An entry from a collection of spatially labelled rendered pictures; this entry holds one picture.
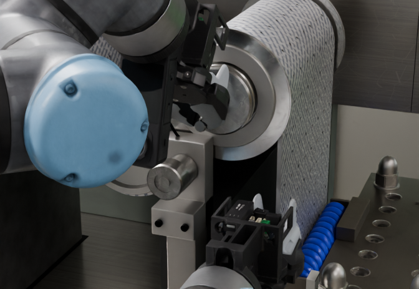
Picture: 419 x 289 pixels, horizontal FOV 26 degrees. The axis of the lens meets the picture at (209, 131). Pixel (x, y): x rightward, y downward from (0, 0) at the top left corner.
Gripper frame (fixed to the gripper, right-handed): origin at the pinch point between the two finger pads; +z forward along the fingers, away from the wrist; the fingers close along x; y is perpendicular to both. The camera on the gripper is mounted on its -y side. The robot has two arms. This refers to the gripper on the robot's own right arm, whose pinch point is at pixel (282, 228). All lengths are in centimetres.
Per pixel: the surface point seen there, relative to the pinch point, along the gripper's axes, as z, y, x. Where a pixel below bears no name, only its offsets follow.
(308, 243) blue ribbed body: 6.2, -4.7, -1.6
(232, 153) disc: -3.1, 9.6, 4.9
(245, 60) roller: -3.5, 20.4, 3.5
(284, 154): -1.1, 9.5, -0.3
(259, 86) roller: -3.5, 17.8, 2.0
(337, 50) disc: 22.4, 15.1, -0.5
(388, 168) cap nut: 28.3, -2.7, -7.2
